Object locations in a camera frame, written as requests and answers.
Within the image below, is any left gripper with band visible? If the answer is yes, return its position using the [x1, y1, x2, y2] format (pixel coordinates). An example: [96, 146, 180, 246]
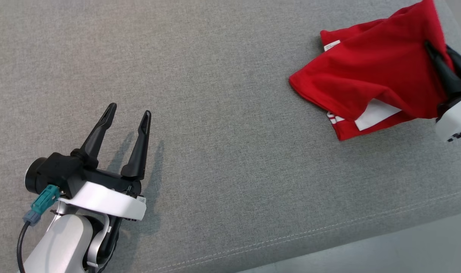
[62, 102, 152, 222]

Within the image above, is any grey fabric sofa cushion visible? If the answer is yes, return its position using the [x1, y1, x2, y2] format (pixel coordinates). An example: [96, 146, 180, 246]
[0, 0, 461, 273]

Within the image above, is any red and white jersey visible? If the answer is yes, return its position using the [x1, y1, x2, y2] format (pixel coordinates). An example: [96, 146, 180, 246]
[289, 0, 455, 141]

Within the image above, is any black cable with teal connector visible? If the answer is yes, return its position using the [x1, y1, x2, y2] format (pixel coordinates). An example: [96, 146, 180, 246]
[16, 185, 61, 273]

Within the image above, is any right gripper with band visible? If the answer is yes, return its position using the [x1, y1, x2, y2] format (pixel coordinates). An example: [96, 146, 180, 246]
[423, 40, 461, 143]

